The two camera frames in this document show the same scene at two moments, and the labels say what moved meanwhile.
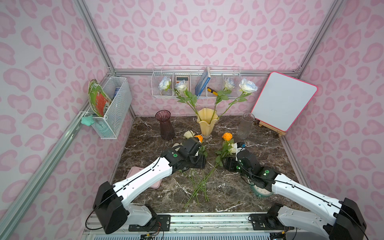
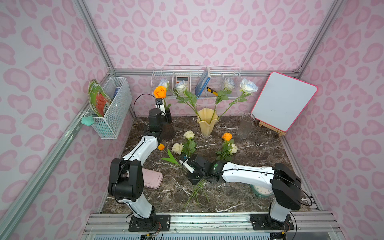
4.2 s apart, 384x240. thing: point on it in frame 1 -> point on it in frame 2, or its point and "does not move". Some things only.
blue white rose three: x=181 y=87 does not move
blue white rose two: x=229 y=84 does not move
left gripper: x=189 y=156 -> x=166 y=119
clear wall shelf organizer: x=203 y=81 does not move
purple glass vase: x=166 y=129 does not move
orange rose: x=203 y=150 -> x=160 y=92
